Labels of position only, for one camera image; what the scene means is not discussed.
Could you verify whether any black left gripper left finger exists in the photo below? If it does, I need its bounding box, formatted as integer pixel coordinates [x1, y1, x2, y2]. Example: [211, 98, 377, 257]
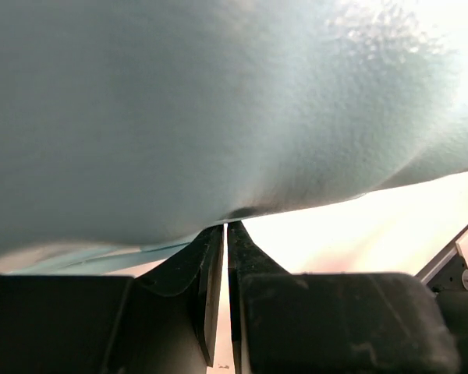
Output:
[0, 226, 223, 373]

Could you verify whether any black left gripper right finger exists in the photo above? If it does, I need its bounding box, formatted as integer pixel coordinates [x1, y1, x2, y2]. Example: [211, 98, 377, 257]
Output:
[227, 222, 460, 373]

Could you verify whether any light blue suitcase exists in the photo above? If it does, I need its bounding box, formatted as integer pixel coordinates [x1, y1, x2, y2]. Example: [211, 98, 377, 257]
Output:
[0, 1, 468, 273]

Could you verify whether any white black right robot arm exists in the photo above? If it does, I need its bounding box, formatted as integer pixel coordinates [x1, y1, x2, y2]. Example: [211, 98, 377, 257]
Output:
[436, 290, 468, 373]

